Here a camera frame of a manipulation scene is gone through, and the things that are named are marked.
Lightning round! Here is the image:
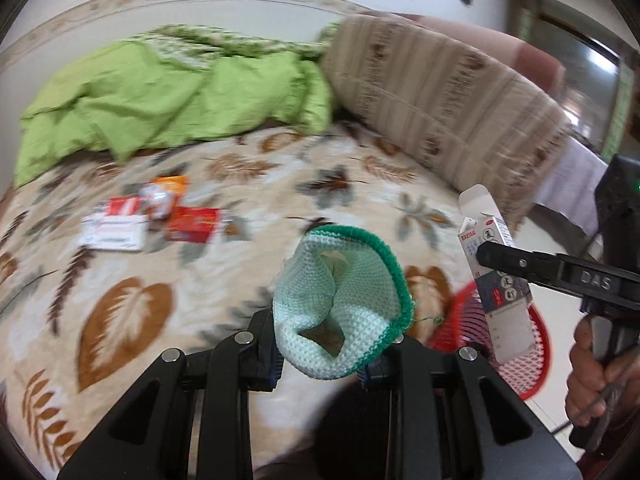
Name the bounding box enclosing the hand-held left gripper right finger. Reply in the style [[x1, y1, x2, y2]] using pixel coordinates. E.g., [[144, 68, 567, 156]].
[[357, 335, 581, 480]]

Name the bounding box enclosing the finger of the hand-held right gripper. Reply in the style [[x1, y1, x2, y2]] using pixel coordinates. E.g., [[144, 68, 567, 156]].
[[475, 241, 583, 306]]

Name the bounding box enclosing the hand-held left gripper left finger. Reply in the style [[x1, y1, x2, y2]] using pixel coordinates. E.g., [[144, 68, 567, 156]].
[[57, 310, 286, 480]]

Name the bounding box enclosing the tall white carton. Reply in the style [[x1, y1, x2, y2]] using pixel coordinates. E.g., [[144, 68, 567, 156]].
[[457, 185, 536, 366]]

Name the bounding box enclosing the pale green knitted cloth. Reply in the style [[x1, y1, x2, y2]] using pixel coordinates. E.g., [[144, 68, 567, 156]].
[[272, 225, 416, 378]]

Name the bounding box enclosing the red plastic basket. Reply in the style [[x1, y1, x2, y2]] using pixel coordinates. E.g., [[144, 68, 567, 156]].
[[425, 280, 553, 401]]

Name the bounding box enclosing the white red packet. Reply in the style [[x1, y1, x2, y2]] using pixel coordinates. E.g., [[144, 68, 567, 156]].
[[140, 185, 177, 221]]

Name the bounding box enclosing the white medicine box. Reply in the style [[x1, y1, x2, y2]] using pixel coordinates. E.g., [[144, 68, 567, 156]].
[[80, 211, 150, 252]]

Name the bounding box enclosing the orange packet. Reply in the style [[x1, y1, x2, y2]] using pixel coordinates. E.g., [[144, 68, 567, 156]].
[[150, 176, 190, 200]]

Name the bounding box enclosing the red and white box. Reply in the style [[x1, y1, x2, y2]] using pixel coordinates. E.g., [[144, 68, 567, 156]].
[[106, 196, 145, 217]]

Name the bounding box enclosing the person's right hand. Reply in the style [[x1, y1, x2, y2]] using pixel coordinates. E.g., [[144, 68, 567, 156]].
[[566, 317, 632, 427]]

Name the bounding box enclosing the table with purple cloth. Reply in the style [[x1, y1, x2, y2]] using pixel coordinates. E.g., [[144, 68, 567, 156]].
[[532, 135, 608, 241]]

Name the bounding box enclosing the beige leaf-print blanket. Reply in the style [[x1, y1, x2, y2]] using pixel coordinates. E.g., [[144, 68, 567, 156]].
[[0, 120, 501, 480]]

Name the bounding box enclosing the striped brown cushion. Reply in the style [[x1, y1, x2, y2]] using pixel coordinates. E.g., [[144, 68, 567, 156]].
[[320, 14, 571, 231]]

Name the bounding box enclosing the wooden framed mirror cabinet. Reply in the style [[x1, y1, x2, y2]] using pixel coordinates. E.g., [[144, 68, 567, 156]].
[[505, 0, 636, 161]]

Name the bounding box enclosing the pink brown sofa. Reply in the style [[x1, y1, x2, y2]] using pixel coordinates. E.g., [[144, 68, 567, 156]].
[[380, 10, 567, 98]]

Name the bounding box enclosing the green quilt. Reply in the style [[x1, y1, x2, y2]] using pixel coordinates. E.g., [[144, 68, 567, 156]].
[[14, 24, 341, 188]]

